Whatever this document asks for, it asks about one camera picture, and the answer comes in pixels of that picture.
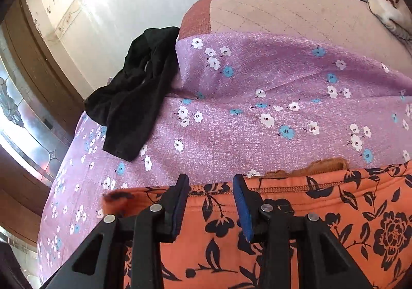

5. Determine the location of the orange floral dress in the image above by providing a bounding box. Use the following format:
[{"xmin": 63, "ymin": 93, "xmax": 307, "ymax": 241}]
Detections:
[{"xmin": 102, "ymin": 156, "xmax": 412, "ymax": 289}]

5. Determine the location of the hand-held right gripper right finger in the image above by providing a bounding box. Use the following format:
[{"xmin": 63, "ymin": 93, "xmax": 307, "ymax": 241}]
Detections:
[{"xmin": 232, "ymin": 174, "xmax": 374, "ymax": 289}]

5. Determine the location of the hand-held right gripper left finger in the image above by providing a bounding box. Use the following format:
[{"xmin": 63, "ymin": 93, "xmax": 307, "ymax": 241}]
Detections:
[{"xmin": 39, "ymin": 174, "xmax": 190, "ymax": 289}]

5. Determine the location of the black cloth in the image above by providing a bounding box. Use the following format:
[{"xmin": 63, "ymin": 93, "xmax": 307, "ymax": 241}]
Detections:
[{"xmin": 84, "ymin": 26, "xmax": 181, "ymax": 162}]

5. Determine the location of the purple floral bed sheet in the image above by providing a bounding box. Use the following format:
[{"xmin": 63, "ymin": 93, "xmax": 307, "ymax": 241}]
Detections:
[{"xmin": 36, "ymin": 31, "xmax": 412, "ymax": 286}]

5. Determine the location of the beige floral blanket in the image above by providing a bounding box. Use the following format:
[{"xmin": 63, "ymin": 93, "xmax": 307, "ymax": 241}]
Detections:
[{"xmin": 367, "ymin": 0, "xmax": 412, "ymax": 51}]

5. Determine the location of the brown mattress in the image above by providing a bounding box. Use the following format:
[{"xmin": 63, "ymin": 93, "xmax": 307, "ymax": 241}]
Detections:
[{"xmin": 178, "ymin": 0, "xmax": 412, "ymax": 80}]

